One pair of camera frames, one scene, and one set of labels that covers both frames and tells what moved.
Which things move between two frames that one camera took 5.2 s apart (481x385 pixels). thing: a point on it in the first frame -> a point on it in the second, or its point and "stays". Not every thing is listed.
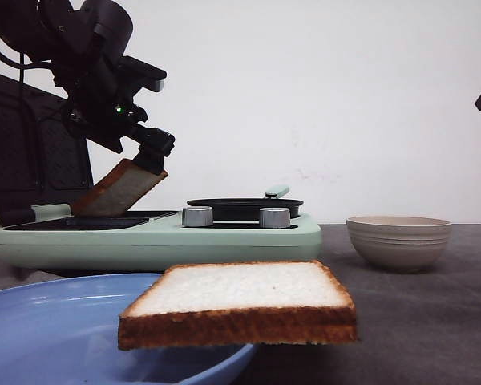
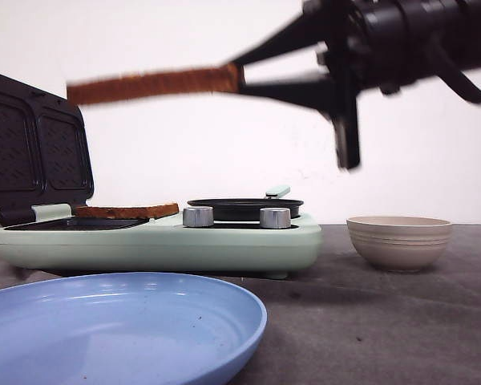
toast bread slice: x=118 y=192 -> x=115 y=212
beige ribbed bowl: x=397 y=244 stays
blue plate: x=66 y=331 stays
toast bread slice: x=259 y=302 -> x=225 y=78
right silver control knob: x=275 y=217 stays
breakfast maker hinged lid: x=31 y=158 stays
